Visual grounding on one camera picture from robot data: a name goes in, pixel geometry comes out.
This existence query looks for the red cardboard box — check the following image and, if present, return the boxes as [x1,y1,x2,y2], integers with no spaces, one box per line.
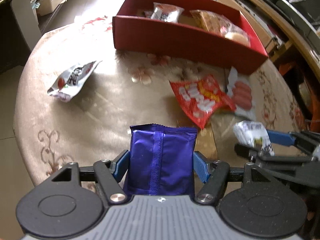
[112,0,268,75]

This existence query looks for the sausage snack packet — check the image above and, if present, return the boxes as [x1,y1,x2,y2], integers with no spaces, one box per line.
[227,67,256,121]

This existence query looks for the purple snack bag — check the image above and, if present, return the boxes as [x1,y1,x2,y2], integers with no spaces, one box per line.
[124,124,197,197]

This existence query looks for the grey spicy noodle snack bag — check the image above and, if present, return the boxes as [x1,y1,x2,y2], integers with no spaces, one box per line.
[150,2,184,23]

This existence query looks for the white Kaprons wafer pack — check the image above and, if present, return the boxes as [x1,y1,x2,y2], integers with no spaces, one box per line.
[233,121,274,156]

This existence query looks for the cardboard box under table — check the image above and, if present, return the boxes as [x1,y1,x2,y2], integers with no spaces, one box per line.
[36,0,68,17]

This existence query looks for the red Korean snack bag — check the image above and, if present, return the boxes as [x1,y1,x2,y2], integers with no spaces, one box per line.
[170,75,236,129]

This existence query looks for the white bun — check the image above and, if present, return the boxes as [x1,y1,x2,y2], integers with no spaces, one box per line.
[220,24,251,47]

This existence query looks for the wooden TV console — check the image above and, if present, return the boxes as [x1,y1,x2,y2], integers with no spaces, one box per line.
[195,0,320,81]

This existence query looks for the floral beige tablecloth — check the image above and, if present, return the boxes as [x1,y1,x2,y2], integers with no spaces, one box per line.
[13,16,311,188]

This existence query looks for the yellow waffle snack bag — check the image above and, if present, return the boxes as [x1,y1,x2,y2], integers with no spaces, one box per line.
[190,10,231,35]

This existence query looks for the silver chicken gizzard snack bag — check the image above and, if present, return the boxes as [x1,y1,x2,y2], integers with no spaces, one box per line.
[47,61,101,102]

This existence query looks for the white red striped snack packet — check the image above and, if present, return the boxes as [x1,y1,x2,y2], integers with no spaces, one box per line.
[143,11,153,18]

